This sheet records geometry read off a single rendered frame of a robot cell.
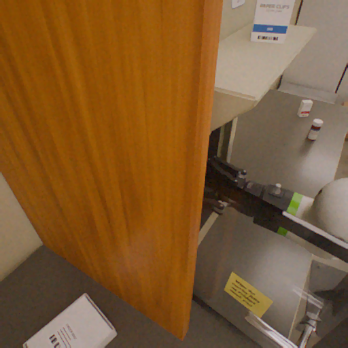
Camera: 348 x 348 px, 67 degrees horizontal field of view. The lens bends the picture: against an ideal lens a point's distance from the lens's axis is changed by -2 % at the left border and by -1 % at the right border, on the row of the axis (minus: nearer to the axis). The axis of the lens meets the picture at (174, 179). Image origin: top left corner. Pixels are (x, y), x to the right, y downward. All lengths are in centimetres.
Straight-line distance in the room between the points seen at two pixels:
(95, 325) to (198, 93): 60
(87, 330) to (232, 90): 59
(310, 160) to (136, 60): 106
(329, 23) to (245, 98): 316
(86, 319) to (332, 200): 57
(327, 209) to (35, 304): 70
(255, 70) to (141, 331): 61
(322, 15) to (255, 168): 252
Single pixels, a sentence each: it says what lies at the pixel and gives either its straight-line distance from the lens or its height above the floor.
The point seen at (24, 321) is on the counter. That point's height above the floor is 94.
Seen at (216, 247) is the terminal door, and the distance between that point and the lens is 46.
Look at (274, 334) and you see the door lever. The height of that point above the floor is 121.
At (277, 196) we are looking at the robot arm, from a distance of 57.
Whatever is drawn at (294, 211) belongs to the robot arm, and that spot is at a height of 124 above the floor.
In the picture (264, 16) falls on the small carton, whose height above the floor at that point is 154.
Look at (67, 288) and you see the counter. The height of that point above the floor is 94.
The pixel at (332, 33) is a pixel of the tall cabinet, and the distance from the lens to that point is 345.
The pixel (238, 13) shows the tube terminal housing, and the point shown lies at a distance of 52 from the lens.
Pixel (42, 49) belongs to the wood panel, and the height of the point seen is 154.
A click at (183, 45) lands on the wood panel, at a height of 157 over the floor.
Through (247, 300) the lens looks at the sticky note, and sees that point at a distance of 53.
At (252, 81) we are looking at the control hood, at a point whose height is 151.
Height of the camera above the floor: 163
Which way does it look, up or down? 43 degrees down
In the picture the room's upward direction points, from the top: straight up
